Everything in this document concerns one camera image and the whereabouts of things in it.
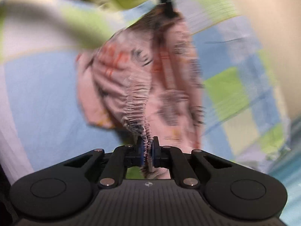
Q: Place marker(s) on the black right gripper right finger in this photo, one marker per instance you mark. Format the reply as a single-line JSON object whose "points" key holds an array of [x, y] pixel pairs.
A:
{"points": [[189, 170]]}

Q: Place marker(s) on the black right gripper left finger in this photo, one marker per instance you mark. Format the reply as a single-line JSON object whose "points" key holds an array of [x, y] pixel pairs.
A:
{"points": [[107, 170]]}

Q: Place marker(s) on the pink patterned garment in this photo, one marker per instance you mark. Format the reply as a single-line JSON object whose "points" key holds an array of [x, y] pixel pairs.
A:
{"points": [[146, 79]]}

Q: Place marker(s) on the light blue curtain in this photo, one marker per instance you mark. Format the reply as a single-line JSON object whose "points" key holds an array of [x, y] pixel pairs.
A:
{"points": [[287, 171]]}

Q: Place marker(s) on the checkered blue green bedsheet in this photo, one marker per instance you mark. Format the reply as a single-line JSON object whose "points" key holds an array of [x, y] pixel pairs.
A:
{"points": [[43, 124]]}

